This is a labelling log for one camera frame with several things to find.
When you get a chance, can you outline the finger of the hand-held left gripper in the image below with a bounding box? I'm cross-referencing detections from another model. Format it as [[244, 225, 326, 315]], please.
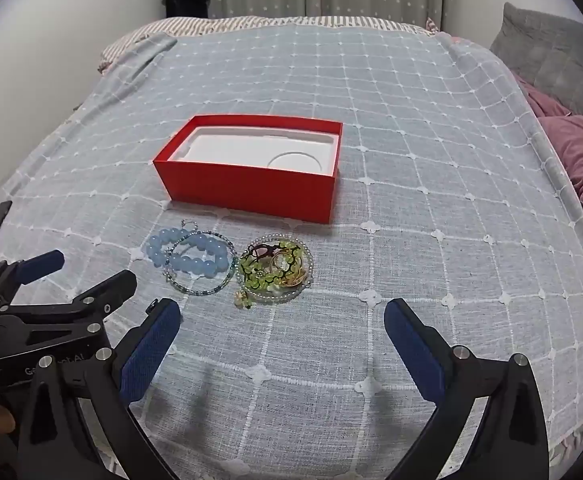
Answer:
[[0, 250, 66, 306], [0, 269, 138, 333]]

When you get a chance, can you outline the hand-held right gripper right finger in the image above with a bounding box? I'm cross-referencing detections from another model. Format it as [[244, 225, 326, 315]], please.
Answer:
[[384, 297, 565, 480]]

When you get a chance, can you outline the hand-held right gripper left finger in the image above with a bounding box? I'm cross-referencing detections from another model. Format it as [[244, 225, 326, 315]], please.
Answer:
[[16, 297, 182, 480]]

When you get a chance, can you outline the blue bead bracelet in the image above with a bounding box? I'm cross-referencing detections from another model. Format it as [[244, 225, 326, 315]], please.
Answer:
[[146, 227, 230, 278]]

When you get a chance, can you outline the thin teal beaded bracelet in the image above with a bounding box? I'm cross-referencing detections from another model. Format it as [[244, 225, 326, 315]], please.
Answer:
[[162, 220, 238, 295]]

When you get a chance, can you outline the green bead bracelet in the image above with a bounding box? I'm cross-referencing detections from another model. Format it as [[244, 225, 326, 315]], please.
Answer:
[[234, 240, 307, 311]]

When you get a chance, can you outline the gold ring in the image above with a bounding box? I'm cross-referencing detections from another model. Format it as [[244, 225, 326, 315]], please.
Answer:
[[272, 252, 307, 288]]

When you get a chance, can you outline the dark hair clip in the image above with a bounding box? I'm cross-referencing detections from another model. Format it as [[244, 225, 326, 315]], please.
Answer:
[[249, 242, 280, 261]]

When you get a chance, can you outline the clear bead bracelet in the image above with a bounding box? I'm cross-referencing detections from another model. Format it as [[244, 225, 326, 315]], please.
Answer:
[[244, 234, 316, 303]]

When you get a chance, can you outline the red box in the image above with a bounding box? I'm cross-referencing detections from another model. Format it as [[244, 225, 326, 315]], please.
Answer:
[[152, 115, 343, 225]]

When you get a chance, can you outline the grey checked blanket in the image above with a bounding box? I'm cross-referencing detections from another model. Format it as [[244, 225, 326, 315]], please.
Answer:
[[0, 22, 583, 480]]

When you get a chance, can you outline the striped bedsheet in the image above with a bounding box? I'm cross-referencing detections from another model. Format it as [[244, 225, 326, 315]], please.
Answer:
[[96, 16, 439, 73]]

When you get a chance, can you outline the grey pillow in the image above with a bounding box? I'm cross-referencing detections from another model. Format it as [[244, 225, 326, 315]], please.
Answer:
[[489, 2, 583, 133]]

